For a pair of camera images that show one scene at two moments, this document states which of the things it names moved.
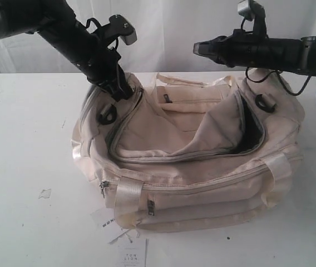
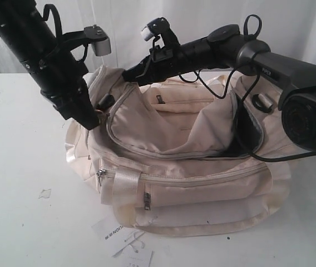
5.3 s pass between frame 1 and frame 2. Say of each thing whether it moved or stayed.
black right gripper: moved
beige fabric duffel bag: stayed
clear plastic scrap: stayed
